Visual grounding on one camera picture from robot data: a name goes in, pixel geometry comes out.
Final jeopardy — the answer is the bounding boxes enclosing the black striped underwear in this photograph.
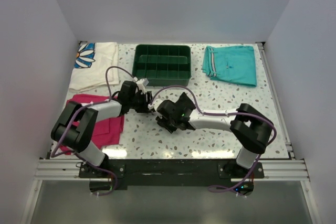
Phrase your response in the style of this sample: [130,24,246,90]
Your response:
[155,116,177,133]

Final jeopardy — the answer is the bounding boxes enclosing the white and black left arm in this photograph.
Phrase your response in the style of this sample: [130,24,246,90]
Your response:
[50,81,153,178]

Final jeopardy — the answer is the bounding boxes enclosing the cream daisy print shirt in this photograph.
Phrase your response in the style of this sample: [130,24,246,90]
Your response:
[69,42,118,92]

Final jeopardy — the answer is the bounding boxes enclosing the aluminium frame rail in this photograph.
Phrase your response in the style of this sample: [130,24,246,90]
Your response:
[34,159,90,181]

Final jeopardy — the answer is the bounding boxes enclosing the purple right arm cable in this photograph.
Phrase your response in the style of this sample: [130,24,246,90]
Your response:
[149,85,278,196]

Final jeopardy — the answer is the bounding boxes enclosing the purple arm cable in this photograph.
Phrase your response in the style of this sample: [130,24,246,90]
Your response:
[149,85,278,196]
[49,66,136,196]

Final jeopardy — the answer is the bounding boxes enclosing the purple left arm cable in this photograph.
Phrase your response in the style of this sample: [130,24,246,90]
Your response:
[49,66,136,196]

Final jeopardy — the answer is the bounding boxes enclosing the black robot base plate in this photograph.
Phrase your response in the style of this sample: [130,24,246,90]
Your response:
[78,158,263,191]

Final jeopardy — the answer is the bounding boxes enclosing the green plastic divided tray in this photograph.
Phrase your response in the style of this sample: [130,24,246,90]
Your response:
[132,44,192,87]

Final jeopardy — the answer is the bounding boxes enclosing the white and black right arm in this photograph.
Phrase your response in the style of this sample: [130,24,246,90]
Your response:
[149,93,276,178]

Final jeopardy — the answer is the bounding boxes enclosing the folded teal shorts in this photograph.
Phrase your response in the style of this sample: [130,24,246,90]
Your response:
[202,46,257,87]

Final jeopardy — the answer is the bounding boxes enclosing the folded pink cloth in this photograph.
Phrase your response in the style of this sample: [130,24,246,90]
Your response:
[66,94,124,149]

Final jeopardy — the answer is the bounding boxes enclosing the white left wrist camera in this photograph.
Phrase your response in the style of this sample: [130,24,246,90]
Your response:
[133,77,149,89]

